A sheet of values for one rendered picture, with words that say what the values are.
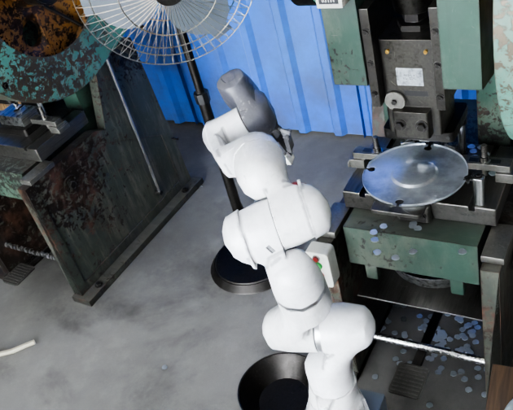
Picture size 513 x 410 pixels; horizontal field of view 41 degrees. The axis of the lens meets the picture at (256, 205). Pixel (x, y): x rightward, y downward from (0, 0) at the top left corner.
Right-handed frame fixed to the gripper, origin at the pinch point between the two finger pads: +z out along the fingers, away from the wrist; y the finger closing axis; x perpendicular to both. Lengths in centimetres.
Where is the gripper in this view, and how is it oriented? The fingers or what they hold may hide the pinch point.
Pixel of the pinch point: (287, 154)
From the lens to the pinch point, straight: 196.7
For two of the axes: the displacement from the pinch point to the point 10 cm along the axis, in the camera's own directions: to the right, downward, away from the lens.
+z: 3.9, 4.2, 8.1
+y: 8.6, 1.4, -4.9
